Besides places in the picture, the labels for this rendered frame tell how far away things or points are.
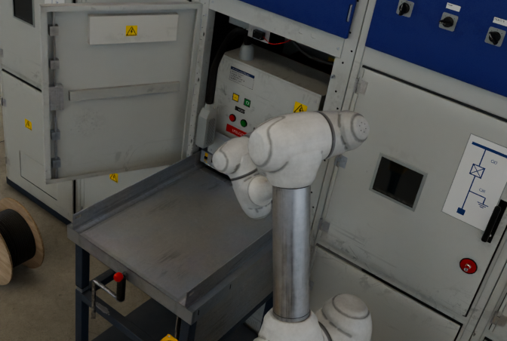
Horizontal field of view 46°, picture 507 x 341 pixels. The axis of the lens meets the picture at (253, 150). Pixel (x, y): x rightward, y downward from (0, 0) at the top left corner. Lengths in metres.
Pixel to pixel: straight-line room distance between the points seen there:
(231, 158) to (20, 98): 1.83
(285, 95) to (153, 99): 0.58
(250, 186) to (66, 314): 1.46
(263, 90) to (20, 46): 1.53
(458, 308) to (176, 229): 1.06
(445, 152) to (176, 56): 1.14
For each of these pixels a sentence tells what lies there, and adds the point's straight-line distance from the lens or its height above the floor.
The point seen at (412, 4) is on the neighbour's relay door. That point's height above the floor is 1.83.
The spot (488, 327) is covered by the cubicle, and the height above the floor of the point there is 0.84.
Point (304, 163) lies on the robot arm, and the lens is 1.46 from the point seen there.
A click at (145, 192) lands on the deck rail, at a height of 0.85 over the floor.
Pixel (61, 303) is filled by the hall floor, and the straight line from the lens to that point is 3.22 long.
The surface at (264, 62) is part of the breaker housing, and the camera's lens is 2.44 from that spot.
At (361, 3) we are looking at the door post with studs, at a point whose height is 1.78.
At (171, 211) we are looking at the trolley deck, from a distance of 2.39.
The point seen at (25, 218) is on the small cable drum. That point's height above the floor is 0.34.
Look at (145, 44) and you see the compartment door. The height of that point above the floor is 1.41.
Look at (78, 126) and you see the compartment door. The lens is 2.47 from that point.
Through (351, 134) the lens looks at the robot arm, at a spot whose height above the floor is 1.60.
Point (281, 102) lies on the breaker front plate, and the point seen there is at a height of 1.30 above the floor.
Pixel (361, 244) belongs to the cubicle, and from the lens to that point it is 2.31.
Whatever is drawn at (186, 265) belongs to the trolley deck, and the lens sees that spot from 2.16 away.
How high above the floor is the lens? 2.27
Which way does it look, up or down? 30 degrees down
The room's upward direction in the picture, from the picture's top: 10 degrees clockwise
